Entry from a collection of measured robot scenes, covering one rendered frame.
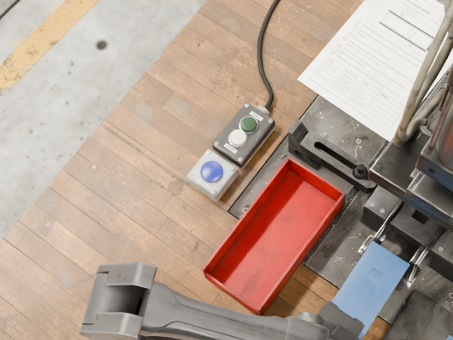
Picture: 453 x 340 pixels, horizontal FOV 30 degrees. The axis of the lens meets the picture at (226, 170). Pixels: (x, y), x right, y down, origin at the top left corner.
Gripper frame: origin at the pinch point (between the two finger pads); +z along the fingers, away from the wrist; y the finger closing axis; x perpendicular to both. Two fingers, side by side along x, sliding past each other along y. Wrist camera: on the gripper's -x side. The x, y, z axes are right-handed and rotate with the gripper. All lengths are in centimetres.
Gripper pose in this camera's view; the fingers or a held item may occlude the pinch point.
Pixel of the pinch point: (340, 325)
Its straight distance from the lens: 134.6
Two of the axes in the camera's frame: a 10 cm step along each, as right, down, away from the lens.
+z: 3.4, -1.0, 9.3
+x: -8.2, -5.2, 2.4
